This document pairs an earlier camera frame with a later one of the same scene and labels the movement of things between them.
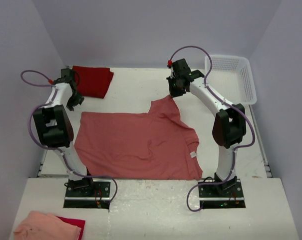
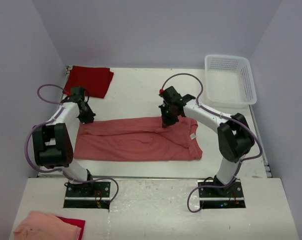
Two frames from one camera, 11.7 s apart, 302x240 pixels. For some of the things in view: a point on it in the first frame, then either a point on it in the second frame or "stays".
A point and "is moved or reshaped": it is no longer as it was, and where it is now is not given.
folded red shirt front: [79, 223] stays
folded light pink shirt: [39, 226] stays
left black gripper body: [74, 100] to [86, 116]
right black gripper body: [175, 89] to [168, 117]
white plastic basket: [231, 78] stays
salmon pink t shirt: [156, 145] is moved or reshaped
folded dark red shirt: [92, 81] stays
